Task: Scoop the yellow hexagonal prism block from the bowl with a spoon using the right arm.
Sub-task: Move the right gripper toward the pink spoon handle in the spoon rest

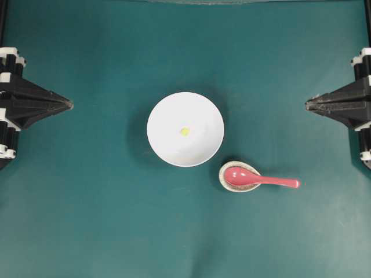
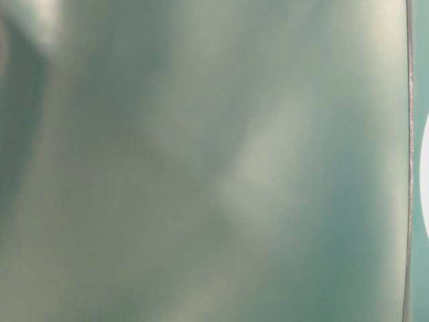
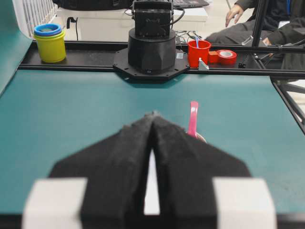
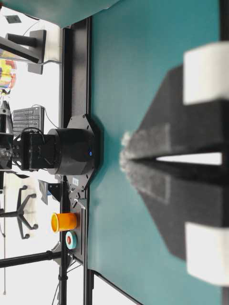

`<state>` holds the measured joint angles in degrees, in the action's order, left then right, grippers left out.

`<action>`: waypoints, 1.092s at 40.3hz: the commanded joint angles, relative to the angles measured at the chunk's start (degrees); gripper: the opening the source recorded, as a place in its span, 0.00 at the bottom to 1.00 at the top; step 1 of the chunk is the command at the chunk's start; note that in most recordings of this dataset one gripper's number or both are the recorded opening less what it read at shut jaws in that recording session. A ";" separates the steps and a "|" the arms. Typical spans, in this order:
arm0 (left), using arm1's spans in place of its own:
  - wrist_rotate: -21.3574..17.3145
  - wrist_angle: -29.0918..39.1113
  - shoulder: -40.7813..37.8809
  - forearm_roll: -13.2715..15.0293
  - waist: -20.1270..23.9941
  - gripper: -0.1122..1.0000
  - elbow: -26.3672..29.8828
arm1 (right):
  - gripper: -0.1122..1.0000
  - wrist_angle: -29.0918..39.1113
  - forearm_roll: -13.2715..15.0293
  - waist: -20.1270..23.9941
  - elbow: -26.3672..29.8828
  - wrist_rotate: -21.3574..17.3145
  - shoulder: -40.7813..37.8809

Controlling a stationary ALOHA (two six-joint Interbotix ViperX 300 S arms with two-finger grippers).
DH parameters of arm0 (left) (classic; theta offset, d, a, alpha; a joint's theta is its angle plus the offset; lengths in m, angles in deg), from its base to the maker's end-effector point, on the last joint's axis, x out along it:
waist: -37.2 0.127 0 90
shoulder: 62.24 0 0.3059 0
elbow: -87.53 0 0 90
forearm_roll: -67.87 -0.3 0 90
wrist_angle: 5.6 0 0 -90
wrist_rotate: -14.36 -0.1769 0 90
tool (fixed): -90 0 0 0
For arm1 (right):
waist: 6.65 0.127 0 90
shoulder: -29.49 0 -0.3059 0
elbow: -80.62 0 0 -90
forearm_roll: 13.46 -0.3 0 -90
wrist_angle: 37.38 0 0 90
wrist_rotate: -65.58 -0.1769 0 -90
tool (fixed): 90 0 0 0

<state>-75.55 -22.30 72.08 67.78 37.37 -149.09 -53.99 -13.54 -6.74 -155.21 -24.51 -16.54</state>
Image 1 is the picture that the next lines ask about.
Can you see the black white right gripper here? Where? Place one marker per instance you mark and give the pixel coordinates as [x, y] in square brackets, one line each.
[351, 115]

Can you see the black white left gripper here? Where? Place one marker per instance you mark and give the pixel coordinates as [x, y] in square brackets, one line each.
[14, 119]

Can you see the pink plastic spoon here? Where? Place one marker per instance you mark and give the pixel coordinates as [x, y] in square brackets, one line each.
[238, 176]

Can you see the speckled ceramic spoon rest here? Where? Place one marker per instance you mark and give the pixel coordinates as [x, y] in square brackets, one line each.
[233, 188]

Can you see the white round bowl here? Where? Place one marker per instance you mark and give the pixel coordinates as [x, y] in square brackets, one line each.
[191, 110]

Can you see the yellow hexagonal prism block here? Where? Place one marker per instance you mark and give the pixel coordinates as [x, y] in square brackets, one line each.
[185, 131]

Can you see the green mat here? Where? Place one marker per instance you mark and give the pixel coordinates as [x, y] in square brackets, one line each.
[88, 197]

